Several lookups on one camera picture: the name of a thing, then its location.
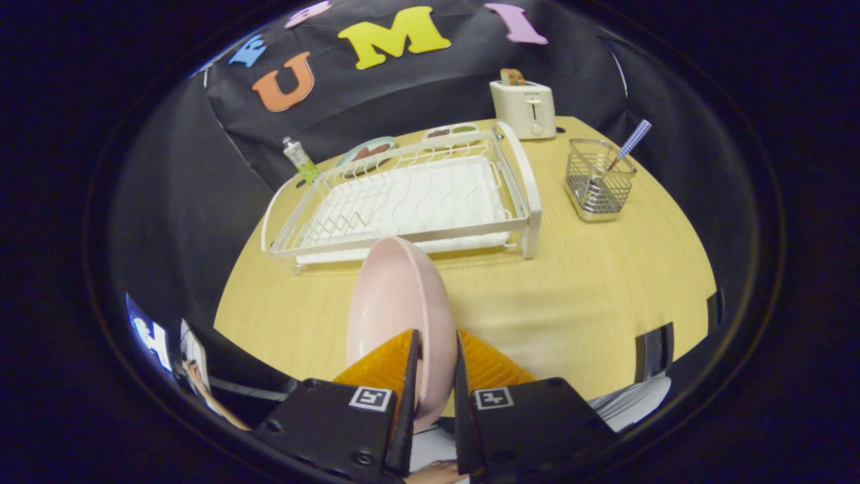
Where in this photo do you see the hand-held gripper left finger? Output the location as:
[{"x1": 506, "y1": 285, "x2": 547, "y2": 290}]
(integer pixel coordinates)
[{"x1": 252, "y1": 328, "x2": 423, "y2": 481}]

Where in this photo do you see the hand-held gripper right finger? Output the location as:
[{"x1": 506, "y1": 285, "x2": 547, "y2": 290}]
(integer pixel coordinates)
[{"x1": 454, "y1": 328, "x2": 622, "y2": 483}]

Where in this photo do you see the pink plate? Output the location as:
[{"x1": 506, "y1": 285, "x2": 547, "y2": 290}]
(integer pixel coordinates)
[{"x1": 346, "y1": 235, "x2": 459, "y2": 434}]

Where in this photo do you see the metal wire basket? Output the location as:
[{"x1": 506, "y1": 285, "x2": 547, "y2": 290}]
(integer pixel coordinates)
[{"x1": 564, "y1": 138, "x2": 638, "y2": 223}]

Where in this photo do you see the white wire dish rack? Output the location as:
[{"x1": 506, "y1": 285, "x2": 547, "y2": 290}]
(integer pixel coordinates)
[{"x1": 261, "y1": 121, "x2": 544, "y2": 275}]

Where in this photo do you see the spoon with blue checked handle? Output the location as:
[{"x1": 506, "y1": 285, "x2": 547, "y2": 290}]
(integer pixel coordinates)
[{"x1": 583, "y1": 119, "x2": 652, "y2": 202}]

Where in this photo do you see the pale green plate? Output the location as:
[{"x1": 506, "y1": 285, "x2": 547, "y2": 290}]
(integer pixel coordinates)
[{"x1": 336, "y1": 136, "x2": 398, "y2": 169}]

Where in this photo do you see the person's white clothing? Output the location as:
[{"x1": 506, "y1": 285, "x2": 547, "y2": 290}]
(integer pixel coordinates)
[{"x1": 588, "y1": 375, "x2": 673, "y2": 432}]

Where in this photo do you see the black chair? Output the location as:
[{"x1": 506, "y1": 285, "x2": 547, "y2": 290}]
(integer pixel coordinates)
[{"x1": 635, "y1": 323, "x2": 675, "y2": 385}]

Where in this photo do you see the bright screen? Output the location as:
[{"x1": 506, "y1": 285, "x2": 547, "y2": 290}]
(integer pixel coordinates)
[{"x1": 125, "y1": 294, "x2": 172, "y2": 372}]

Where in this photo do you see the clear bottle with green liquid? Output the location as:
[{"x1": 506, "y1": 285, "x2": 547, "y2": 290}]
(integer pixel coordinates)
[{"x1": 282, "y1": 136, "x2": 320, "y2": 184}]

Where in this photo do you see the white divided food tray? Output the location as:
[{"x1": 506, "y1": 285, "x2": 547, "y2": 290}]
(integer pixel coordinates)
[{"x1": 422, "y1": 122, "x2": 481, "y2": 142}]

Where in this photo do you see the white toaster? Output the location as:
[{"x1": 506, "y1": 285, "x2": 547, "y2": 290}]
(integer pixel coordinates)
[{"x1": 489, "y1": 79, "x2": 557, "y2": 140}]

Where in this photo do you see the black backdrop cloth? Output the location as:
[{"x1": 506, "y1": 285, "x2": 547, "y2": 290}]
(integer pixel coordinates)
[{"x1": 107, "y1": 0, "x2": 673, "y2": 337}]

